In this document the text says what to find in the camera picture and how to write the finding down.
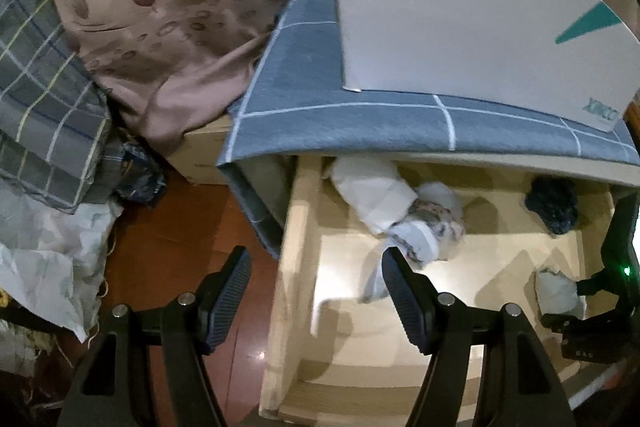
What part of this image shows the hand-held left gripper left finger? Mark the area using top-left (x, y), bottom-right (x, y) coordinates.
top-left (57, 246), bottom-right (253, 427)

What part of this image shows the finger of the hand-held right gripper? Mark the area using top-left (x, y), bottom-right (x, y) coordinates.
top-left (574, 273), bottom-right (611, 299)
top-left (541, 302), bottom-right (623, 363)

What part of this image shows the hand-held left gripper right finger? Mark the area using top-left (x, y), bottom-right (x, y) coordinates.
top-left (381, 247), bottom-right (576, 427)

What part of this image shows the beige wooden drawer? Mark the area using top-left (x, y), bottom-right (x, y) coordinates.
top-left (260, 154), bottom-right (621, 425)

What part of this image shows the navy lace underwear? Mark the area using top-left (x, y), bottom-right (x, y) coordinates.
top-left (524, 176), bottom-right (581, 235)

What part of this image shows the white floral underwear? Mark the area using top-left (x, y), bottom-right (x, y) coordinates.
top-left (357, 182), bottom-right (466, 303)

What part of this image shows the white cardboard box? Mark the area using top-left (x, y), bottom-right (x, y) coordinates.
top-left (330, 0), bottom-right (638, 132)

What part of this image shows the beige wooden cabinet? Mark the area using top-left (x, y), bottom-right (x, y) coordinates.
top-left (292, 151), bottom-right (640, 190)

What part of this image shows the brown cardboard box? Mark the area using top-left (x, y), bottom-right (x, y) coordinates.
top-left (162, 114), bottom-right (236, 185)

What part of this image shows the dark patterned cloth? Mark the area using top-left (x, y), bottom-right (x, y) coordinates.
top-left (102, 139), bottom-right (167, 208)

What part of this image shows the blue checked cloth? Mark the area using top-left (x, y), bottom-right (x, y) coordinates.
top-left (216, 0), bottom-right (640, 260)

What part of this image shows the white crumpled cloth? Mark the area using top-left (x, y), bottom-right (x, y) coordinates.
top-left (0, 187), bottom-right (123, 343)

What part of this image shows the grey plaid cloth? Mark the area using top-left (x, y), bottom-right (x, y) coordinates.
top-left (0, 0), bottom-right (113, 212)

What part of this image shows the beige leaf print curtain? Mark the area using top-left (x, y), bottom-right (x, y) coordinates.
top-left (15, 0), bottom-right (606, 152)

